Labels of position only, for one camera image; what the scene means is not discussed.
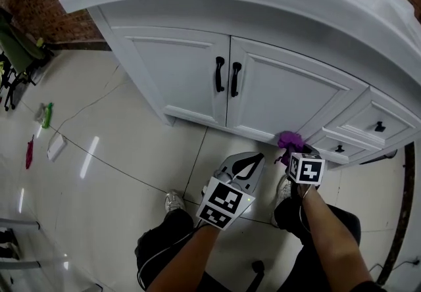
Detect green office chair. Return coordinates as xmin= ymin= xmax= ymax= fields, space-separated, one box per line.
xmin=0 ymin=7 xmax=47 ymax=112

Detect black door handle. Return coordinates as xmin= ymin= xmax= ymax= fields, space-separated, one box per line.
xmin=230 ymin=61 xmax=243 ymax=99
xmin=214 ymin=56 xmax=226 ymax=93

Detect person's right white shoe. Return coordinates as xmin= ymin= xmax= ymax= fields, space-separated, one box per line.
xmin=270 ymin=174 xmax=294 ymax=227

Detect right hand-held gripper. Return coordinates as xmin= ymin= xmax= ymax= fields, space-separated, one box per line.
xmin=284 ymin=143 xmax=326 ymax=189

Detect person's white shoe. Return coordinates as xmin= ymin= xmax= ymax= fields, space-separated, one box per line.
xmin=164 ymin=189 xmax=187 ymax=214
xmin=270 ymin=174 xmax=294 ymax=227

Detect white cabinet door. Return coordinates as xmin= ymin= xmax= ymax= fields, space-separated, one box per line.
xmin=225 ymin=36 xmax=370 ymax=146
xmin=111 ymin=25 xmax=232 ymax=126

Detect small white cabinet drawer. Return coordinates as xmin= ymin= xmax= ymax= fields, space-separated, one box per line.
xmin=309 ymin=134 xmax=383 ymax=166

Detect grey metal rack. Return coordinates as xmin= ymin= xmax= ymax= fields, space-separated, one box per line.
xmin=0 ymin=217 xmax=41 ymax=272

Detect white flat box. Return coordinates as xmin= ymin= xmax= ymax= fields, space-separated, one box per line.
xmin=46 ymin=134 xmax=68 ymax=163

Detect white sink cabinet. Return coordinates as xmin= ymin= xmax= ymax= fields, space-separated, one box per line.
xmin=59 ymin=0 xmax=421 ymax=172

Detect left gripper grey cable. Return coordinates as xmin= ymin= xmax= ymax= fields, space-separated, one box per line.
xmin=137 ymin=223 xmax=211 ymax=291

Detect person's left forearm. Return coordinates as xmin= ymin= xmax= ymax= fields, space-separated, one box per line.
xmin=147 ymin=224 xmax=222 ymax=292

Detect black floor cable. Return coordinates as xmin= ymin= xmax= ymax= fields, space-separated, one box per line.
xmin=370 ymin=258 xmax=421 ymax=282

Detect black stool caster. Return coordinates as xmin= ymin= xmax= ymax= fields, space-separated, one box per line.
xmin=251 ymin=260 xmax=266 ymax=285

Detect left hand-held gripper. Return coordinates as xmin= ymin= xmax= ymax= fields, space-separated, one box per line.
xmin=195 ymin=151 xmax=266 ymax=231

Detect person's leg black trousers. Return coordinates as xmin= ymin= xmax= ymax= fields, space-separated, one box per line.
xmin=134 ymin=207 xmax=218 ymax=292
xmin=273 ymin=197 xmax=362 ymax=292

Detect person's right forearm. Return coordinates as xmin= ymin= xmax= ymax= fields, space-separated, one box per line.
xmin=297 ymin=183 xmax=378 ymax=292

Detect green and white bottle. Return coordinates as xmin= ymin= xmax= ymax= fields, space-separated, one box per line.
xmin=35 ymin=102 xmax=55 ymax=130

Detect person's left white shoe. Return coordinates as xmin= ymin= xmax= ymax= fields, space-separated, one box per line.
xmin=164 ymin=189 xmax=187 ymax=214

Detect person's left leg black trousers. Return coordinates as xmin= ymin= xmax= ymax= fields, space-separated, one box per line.
xmin=134 ymin=207 xmax=218 ymax=292

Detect red rag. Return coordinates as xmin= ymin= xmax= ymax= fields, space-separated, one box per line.
xmin=25 ymin=134 xmax=36 ymax=170

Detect purple cloth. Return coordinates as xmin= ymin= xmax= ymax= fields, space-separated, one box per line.
xmin=273 ymin=130 xmax=306 ymax=164

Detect person's right leg black trousers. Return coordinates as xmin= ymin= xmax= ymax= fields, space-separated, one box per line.
xmin=273 ymin=197 xmax=362 ymax=292

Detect large white cabinet drawer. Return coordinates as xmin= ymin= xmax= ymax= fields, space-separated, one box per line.
xmin=322 ymin=85 xmax=421 ymax=151

